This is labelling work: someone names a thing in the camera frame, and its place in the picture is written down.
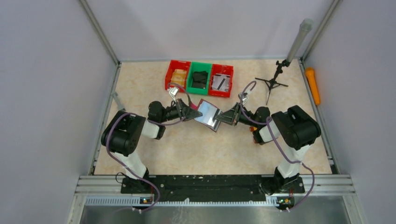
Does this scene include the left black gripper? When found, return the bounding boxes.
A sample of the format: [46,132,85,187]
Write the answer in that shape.
[159,98,202,123]

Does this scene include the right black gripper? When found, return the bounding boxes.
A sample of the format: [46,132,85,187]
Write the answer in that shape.
[216,102,260,128]

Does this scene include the red card holder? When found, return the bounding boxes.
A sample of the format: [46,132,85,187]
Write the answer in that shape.
[190,98,224,133]

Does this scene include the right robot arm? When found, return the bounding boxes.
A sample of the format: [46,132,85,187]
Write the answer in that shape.
[216,103,321,195]

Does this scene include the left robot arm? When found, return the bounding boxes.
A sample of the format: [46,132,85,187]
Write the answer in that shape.
[101,99,203,193]

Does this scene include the silver credit card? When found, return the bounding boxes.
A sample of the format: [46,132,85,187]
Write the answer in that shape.
[195,102,222,129]

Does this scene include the white cards in bin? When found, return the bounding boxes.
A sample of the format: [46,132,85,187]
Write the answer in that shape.
[211,73,231,92]

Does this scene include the yellow toy brick car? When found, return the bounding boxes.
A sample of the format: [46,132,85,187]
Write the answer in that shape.
[249,126,264,145]

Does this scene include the green bin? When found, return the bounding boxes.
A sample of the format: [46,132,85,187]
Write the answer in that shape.
[186,62,212,95]

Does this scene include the right red bin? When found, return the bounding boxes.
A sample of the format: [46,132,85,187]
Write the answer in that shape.
[208,63,234,98]

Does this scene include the red bin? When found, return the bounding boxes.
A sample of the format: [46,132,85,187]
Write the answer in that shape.
[208,63,234,98]
[164,60,191,90]

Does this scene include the black item in bin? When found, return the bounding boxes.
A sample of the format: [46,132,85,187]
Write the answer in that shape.
[191,71,208,89]

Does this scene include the wooden piece in bin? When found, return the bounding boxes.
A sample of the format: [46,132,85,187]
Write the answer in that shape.
[170,69,187,87]

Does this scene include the left red bin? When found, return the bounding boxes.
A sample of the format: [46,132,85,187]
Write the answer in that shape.
[164,60,191,90]

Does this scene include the black tripod stand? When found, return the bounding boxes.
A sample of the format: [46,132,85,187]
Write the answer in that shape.
[255,59,291,105]

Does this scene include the grey small tool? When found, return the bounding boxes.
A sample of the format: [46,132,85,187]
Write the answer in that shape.
[111,91,126,111]

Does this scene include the orange cylinder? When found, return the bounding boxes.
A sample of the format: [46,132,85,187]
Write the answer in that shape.
[305,67,321,105]

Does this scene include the grey tube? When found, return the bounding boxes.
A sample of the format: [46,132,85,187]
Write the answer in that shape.
[285,18,314,64]

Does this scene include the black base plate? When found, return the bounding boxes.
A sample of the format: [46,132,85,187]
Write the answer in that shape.
[120,175,305,202]

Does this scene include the grey cable duct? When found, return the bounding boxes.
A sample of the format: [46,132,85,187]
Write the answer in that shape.
[85,196,291,207]

